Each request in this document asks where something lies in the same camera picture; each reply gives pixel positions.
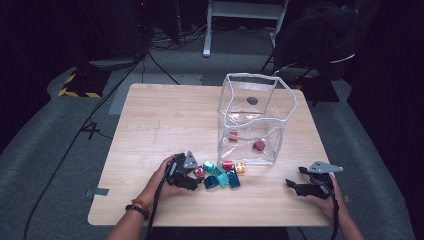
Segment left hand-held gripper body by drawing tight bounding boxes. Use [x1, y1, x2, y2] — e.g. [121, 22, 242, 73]
[165, 150, 200, 188]

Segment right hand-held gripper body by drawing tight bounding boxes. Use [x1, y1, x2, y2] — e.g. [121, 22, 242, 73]
[304, 160, 344, 200]

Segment dark blue toy brick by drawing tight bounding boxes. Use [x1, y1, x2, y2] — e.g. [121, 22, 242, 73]
[203, 175, 220, 190]

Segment long blue toy brick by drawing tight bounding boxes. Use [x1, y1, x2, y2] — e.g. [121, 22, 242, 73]
[226, 169, 242, 190]

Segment clear plastic storage bag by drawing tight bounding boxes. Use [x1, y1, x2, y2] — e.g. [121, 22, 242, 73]
[217, 72, 298, 167]

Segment person's right hand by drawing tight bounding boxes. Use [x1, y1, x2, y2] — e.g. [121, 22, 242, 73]
[305, 173, 350, 222]

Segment person's left hand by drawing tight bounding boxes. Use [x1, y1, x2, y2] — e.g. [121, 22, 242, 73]
[141, 154, 190, 208]

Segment grey tape strip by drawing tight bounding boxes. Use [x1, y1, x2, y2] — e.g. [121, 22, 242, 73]
[85, 187, 110, 198]

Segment grey flat stand base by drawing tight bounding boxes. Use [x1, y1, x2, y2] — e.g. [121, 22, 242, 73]
[88, 57, 143, 70]

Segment yellow black striped base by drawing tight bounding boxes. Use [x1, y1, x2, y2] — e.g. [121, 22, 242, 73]
[58, 68, 111, 99]

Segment black chair with dark cloth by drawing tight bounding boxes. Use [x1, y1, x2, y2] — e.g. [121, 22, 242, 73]
[261, 1, 359, 83]

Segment right hand-held gripper cable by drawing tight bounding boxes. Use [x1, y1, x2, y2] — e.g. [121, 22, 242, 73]
[324, 176, 340, 240]

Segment orange bead bracelet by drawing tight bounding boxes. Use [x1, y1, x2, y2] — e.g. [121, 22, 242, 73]
[131, 198, 153, 211]

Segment black bead bracelet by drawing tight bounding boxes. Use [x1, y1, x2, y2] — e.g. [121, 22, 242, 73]
[124, 204, 150, 221]

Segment long black floor cable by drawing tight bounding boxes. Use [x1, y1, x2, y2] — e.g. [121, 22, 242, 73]
[22, 49, 149, 240]

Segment tangle of black cables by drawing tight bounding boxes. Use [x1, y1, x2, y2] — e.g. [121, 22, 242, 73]
[148, 24, 209, 52]

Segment white metal stand frame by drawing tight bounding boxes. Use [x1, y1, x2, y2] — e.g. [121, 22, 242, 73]
[202, 0, 290, 58]

